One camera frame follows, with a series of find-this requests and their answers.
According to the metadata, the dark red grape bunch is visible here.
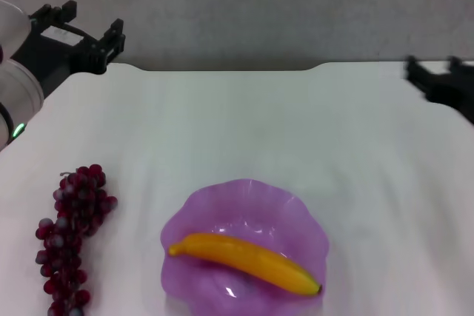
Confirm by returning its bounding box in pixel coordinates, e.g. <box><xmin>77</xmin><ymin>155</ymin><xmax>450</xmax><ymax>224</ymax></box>
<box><xmin>35</xmin><ymin>163</ymin><xmax>119</xmax><ymax>316</ymax></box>

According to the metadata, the purple wavy plastic plate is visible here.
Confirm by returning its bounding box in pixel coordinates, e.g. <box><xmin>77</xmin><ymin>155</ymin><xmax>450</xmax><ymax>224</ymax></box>
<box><xmin>160</xmin><ymin>178</ymin><xmax>330</xmax><ymax>316</ymax></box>

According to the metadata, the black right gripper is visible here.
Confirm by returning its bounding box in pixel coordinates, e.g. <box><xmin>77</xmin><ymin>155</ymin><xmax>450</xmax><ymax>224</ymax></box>
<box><xmin>403</xmin><ymin>54</ymin><xmax>474</xmax><ymax>125</ymax></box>

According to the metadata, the yellow banana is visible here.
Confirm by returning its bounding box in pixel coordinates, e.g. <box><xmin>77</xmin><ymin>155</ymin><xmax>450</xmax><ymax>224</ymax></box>
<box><xmin>168</xmin><ymin>232</ymin><xmax>324</xmax><ymax>298</ymax></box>

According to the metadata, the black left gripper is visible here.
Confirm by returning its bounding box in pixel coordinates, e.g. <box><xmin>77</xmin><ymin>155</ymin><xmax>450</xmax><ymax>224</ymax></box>
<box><xmin>10</xmin><ymin>0</ymin><xmax>127</xmax><ymax>99</ymax></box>

